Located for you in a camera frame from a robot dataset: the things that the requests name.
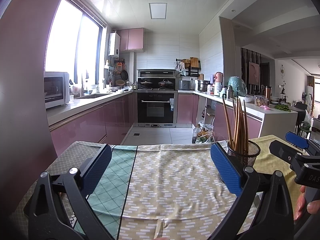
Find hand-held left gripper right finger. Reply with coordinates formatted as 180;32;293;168
210;142;294;240

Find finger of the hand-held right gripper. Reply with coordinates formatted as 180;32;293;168
269;140;304;167
285;131;320;155

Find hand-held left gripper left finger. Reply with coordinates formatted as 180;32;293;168
24;144;112;240

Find black mesh utensil holder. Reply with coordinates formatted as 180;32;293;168
226;140;261;167

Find bunch of wooden chopsticks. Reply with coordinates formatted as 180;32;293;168
222;97;249;154

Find person's right hand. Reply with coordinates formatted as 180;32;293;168
293;186;320;226

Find yellow cloth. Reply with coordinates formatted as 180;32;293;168
249;134;308;195

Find pink base cabinets white counter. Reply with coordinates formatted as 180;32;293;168
193;91;298;142

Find bags and oil bottle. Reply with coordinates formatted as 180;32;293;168
192;123;214;144

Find white standing air conditioner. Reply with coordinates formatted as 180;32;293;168
305;85;314;106

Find pink base cabinets with sink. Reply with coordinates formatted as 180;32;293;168
47;91;137;156

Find clear plastic food container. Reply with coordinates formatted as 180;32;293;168
254;95;269;107

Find patterned tablecloth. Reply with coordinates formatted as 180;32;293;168
10;141;259;240

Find green covered appliance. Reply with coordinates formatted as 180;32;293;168
228;76;248;97

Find steel kitchen faucet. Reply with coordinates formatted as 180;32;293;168
80;74;87;97

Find integrated stove with oven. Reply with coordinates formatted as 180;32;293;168
136;69;179;128

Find steel stock pot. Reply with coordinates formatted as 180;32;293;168
197;79;210;92

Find white microwave oven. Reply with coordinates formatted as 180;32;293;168
44;71;71;109

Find grey rice cooker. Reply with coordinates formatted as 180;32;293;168
178;79;192;91

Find black wok with lid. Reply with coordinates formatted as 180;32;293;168
138;79;154;89

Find pot with glass lid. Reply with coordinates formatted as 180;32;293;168
158;79;174;89

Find grey refrigerator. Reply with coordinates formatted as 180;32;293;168
0;0;75;198

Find kitchen window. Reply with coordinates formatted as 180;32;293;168
44;0;103;91

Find white water heater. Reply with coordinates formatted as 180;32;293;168
108;32;121;56

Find ceiling light panel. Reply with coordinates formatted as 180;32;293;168
149;3;168;20

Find framed wall picture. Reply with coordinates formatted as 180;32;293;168
248;61;261;86

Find black wall rack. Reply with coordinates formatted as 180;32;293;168
175;57;202;78

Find pink wall cabinets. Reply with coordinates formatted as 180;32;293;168
117;28;145;52

